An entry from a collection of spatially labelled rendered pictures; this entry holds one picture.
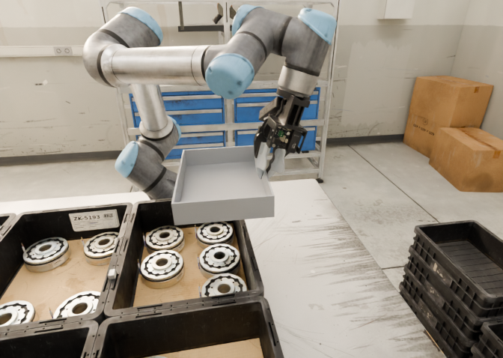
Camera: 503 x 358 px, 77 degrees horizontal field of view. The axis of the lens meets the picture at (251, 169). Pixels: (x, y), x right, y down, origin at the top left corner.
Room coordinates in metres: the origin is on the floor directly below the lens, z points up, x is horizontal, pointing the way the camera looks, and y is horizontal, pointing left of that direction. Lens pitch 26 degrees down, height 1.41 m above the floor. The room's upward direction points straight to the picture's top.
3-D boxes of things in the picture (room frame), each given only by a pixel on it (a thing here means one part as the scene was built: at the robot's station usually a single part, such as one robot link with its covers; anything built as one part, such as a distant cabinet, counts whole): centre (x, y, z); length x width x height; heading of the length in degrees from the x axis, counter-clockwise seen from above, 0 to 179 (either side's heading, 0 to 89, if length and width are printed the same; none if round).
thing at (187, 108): (2.47, 0.57, 0.60); 0.72 x 0.03 x 0.56; 99
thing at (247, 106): (2.60, -0.22, 0.60); 0.72 x 0.03 x 0.56; 99
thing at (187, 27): (2.80, -0.03, 1.32); 1.20 x 0.45 x 0.06; 99
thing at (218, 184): (0.66, 0.07, 1.07); 0.27 x 0.20 x 0.05; 6
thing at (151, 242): (0.71, 0.24, 0.86); 0.10 x 0.10 x 0.01
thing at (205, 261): (0.63, 0.08, 0.86); 0.10 x 0.10 x 0.01
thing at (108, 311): (0.62, 0.16, 0.92); 0.40 x 0.30 x 0.02; 11
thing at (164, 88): (2.56, 0.18, 0.91); 1.70 x 0.10 x 0.05; 99
